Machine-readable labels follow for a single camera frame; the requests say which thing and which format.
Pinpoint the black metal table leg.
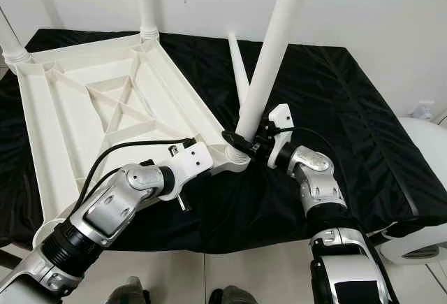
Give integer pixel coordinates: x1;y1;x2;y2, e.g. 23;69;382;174
367;227;402;245

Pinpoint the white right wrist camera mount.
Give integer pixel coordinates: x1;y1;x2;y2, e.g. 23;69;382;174
265;103;294;144

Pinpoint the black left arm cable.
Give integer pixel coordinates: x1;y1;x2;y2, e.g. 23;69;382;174
73;136;195;221

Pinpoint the robot left leg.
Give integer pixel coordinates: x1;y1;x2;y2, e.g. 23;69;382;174
108;283;151;304

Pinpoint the white plastic table leg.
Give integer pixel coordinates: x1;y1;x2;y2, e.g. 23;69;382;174
0;10;30;64
227;33;252;106
138;0;160;39
225;0;316;168

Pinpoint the robot leg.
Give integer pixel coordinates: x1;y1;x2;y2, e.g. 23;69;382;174
108;283;151;304
206;287;259;304

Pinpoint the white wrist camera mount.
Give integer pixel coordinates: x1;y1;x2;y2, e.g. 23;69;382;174
164;141;214;193
265;103;294;144

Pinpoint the robot right leg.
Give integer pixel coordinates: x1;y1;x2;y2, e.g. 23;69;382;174
206;287;259;304

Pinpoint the black tablecloth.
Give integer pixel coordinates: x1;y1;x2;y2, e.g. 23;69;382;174
0;28;447;256

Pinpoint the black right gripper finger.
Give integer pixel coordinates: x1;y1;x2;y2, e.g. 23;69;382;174
221;130;252;152

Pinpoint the white wall socket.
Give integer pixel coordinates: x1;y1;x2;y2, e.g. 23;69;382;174
412;101;435;120

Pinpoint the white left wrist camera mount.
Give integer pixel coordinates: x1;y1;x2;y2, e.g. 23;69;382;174
164;141;214;193

